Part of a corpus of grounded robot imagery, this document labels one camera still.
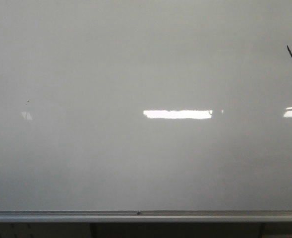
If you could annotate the white whiteboard with aluminium frame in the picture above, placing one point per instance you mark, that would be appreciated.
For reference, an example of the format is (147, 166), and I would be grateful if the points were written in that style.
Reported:
(145, 110)

